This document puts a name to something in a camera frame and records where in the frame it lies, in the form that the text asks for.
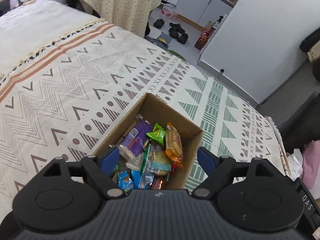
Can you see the brown cardboard box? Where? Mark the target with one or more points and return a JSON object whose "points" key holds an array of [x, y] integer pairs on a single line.
{"points": [[155, 110]]}

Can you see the white kitchen cabinet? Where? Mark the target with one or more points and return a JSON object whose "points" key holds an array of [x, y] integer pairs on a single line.
{"points": [[203, 11]]}

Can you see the single black slipper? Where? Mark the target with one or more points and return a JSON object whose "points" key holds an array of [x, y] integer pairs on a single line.
{"points": [[158, 23]]}

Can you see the white crumpled paper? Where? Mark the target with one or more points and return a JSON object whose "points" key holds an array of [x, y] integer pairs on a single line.
{"points": [[295, 161]]}

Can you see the orange biscuit packet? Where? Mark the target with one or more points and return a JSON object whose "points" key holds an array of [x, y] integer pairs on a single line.
{"points": [[173, 145]]}

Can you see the clear brown snack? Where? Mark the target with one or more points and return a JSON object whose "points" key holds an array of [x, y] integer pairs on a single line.
{"points": [[158, 184]]}

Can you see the table with dotted cloth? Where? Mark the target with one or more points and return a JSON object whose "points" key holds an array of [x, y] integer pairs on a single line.
{"points": [[120, 2]]}

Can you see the patterned bed blanket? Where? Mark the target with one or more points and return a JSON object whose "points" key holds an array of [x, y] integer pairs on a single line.
{"points": [[67, 78]]}

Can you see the red oil bottle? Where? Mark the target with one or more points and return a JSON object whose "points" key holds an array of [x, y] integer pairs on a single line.
{"points": [[203, 39]]}

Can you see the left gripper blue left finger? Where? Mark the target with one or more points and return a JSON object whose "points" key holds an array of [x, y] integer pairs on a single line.
{"points": [[109, 160]]}

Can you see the blue green snack packet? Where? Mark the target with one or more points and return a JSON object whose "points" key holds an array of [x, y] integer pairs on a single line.
{"points": [[140, 181]]}

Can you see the purple snack packet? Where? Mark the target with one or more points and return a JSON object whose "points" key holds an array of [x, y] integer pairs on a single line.
{"points": [[134, 141]]}

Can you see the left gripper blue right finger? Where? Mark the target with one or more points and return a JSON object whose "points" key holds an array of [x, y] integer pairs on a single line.
{"points": [[206, 160]]}

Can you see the red white plastic bag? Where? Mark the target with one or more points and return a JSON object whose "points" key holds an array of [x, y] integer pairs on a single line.
{"points": [[169, 11]]}

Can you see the pink cloth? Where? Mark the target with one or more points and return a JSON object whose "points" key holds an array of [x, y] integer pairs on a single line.
{"points": [[310, 163]]}

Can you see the green cracker packet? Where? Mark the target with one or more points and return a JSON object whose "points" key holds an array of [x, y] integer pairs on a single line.
{"points": [[155, 161]]}

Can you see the black shoes pair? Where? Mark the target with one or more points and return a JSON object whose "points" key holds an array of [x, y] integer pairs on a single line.
{"points": [[178, 33]]}

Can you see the small green snack packet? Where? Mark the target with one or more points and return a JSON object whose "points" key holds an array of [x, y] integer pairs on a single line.
{"points": [[157, 134]]}

